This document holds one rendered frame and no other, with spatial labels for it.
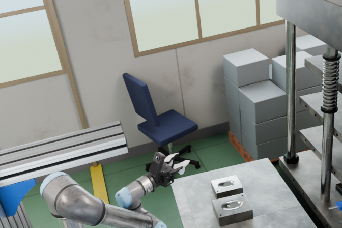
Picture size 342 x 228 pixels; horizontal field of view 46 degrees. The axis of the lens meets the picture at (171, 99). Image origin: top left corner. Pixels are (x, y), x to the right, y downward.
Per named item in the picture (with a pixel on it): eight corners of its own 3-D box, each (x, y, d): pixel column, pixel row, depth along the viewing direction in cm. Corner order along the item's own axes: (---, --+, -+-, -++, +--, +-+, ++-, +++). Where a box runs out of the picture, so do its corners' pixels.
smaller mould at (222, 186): (217, 201, 250) (216, 193, 247) (211, 188, 261) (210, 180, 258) (243, 195, 251) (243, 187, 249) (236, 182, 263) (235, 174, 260)
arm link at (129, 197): (116, 205, 170) (112, 190, 166) (136, 192, 176) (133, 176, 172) (126, 214, 165) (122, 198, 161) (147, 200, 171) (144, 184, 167)
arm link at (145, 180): (134, 176, 172) (146, 186, 166) (142, 171, 174) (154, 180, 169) (135, 189, 176) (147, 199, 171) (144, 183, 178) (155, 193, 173)
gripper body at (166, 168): (164, 173, 185) (143, 186, 179) (163, 159, 181) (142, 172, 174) (175, 181, 180) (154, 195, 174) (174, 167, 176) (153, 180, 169)
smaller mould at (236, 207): (220, 227, 231) (219, 218, 227) (212, 209, 244) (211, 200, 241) (253, 219, 233) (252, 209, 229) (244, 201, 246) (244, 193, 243)
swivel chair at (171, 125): (191, 144, 452) (179, 59, 406) (207, 173, 402) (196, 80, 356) (139, 157, 443) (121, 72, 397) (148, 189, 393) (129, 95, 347)
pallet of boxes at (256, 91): (312, 116, 469) (314, 32, 422) (351, 146, 409) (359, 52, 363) (228, 140, 449) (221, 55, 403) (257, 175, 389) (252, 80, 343)
